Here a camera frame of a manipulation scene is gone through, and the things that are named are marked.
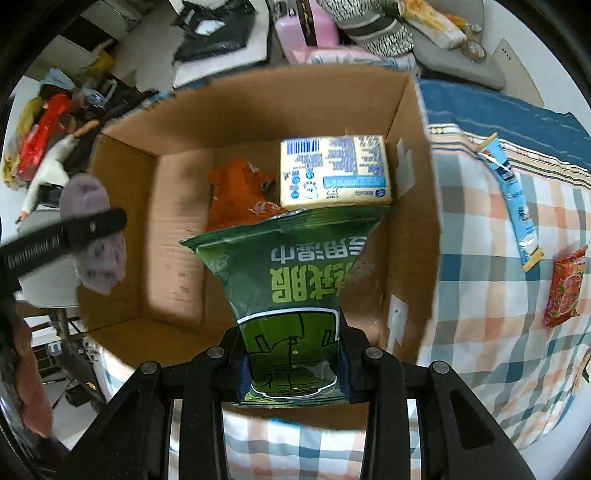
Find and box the person's left hand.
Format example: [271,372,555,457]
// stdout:
[11,316,54,439]

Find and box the red plastic bag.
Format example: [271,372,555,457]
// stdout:
[17,93,71,182]

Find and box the red snack packet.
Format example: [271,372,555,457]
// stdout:
[543,246,589,328]

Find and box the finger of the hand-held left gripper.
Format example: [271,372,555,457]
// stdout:
[60,209,128,252]

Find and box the green wet wipes packet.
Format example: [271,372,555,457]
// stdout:
[180,206,391,408]

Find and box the blue striped towel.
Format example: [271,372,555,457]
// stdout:
[417,79,590,153]

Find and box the blue tube packet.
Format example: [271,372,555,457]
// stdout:
[477,133,546,272]

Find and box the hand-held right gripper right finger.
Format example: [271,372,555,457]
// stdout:
[339,326,536,480]

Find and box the black bag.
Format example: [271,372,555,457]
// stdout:
[172,0,257,62]

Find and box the plaid blanket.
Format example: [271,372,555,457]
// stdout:
[168,123,591,480]

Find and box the cardboard box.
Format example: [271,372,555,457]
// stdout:
[78,65,445,370]

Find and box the orange snack packet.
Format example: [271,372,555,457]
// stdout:
[205,159,289,232]

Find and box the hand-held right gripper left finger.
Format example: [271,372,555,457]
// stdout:
[60,327,242,480]

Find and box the white goose plush toy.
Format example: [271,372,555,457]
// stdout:
[16,134,77,225]

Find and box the yellow tissue pack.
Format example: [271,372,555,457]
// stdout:
[279,135,393,211]

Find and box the black and white striped cloth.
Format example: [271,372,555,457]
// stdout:
[317,0,415,58]

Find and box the pink suitcase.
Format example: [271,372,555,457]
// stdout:
[274,0,341,64]

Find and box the grey cushion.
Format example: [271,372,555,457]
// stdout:
[411,28,507,91]

